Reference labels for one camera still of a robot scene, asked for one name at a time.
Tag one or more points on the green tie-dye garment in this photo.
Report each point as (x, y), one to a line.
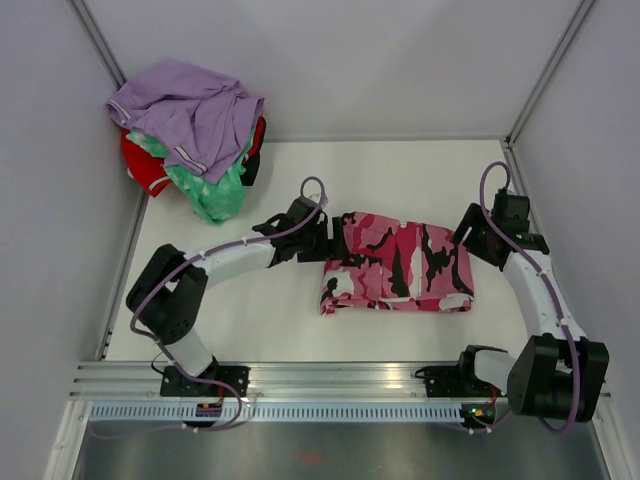
(211, 202)

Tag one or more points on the aluminium right corner post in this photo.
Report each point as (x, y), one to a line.
(571, 31)

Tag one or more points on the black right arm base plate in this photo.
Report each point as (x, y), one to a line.
(449, 381)

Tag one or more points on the black garment in pile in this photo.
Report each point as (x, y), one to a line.
(252, 160)

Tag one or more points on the aluminium corner post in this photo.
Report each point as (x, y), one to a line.
(571, 31)
(92, 30)

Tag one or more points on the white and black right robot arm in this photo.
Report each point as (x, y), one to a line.
(559, 373)

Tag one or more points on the purple shirt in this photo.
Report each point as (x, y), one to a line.
(202, 117)

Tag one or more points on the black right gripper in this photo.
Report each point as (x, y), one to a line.
(476, 220)

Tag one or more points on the aluminium front rail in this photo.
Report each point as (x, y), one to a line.
(270, 381)

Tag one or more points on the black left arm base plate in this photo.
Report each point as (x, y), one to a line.
(209, 383)

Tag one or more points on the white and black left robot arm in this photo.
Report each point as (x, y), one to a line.
(166, 298)

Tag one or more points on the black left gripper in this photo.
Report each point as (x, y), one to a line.
(330, 250)

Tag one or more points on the red garment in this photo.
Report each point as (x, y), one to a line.
(146, 170)

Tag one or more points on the white slotted cable duct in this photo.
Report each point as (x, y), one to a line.
(447, 412)

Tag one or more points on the aluminium left side rail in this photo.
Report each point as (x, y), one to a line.
(121, 275)

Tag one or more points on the pink camouflage trousers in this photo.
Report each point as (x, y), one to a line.
(397, 265)

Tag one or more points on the aluminium left corner post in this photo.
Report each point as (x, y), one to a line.
(92, 30)

